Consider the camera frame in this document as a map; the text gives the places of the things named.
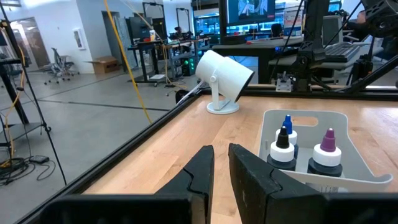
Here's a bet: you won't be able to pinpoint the white spotlight lamp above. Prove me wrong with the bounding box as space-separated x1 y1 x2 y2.
195 49 255 115

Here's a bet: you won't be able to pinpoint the grey office chair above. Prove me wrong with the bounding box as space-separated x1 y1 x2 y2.
45 47 78 85

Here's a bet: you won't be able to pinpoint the brown cardboard box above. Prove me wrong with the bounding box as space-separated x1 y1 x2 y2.
88 55 121 75

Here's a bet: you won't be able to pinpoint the black light stand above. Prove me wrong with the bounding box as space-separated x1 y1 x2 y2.
0 0 68 187

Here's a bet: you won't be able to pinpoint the black floor cables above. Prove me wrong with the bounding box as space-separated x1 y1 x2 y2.
0 157 57 187

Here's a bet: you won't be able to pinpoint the large black-capped colouring bottle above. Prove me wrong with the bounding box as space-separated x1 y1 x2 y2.
266 126 297 171

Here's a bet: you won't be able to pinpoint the white lamp cable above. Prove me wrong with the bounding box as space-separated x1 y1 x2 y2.
176 80 206 106

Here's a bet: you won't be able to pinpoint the black power adapter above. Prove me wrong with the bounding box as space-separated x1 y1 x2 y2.
29 154 50 165

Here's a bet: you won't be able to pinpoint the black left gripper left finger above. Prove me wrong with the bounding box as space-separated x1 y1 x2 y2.
155 144 216 224

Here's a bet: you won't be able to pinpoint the black office desk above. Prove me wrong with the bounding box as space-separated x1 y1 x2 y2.
213 37 306 85

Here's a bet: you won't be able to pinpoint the framed wall picture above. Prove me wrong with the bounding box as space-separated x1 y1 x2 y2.
72 27 86 50

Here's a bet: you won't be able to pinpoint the large blue-capped colouring bottle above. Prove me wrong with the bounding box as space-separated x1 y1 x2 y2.
275 114 300 159

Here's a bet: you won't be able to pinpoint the white metal mounting bracket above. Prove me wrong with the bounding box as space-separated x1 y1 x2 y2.
275 71 294 93

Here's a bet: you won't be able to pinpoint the computer tower green lights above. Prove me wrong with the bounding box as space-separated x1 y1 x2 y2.
182 55 197 77

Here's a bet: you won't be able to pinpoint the white plastic storage bin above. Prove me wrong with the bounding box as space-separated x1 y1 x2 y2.
257 108 394 194

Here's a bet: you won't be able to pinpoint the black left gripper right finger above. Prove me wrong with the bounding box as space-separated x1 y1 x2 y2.
228 142 327 224

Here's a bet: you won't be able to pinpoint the yellow hanging cable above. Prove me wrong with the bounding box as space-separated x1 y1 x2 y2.
103 0 154 125

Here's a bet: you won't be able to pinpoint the large display monitor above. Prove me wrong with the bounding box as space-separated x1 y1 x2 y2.
226 0 277 26

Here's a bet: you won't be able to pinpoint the large purple-capped colouring bottle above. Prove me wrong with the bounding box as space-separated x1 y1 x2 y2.
307 128 344 177

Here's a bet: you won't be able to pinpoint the black keyboard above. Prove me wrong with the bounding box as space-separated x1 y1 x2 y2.
324 42 359 63

